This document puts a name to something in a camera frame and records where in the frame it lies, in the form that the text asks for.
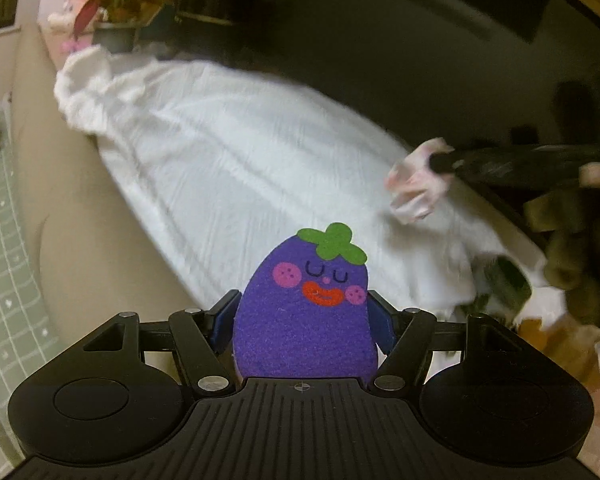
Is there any pink white floral cloth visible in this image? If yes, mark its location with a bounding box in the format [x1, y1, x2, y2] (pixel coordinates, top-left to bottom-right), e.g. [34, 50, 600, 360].
[385, 138, 454, 224]

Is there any purple felt eggplant sponge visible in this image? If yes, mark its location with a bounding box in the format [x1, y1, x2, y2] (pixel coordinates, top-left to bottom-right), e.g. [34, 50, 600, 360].
[233, 222, 378, 382]

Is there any white fringed table cloth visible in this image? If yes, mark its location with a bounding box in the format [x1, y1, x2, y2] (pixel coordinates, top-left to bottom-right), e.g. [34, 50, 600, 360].
[54, 47, 565, 323]

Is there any green checkered floor mat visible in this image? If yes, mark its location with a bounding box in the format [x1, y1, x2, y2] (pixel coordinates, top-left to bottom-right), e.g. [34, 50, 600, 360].
[0, 103, 62, 479]

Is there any white plush rabbit toy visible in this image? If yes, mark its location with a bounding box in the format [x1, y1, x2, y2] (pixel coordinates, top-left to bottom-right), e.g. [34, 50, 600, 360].
[47, 0, 112, 42]

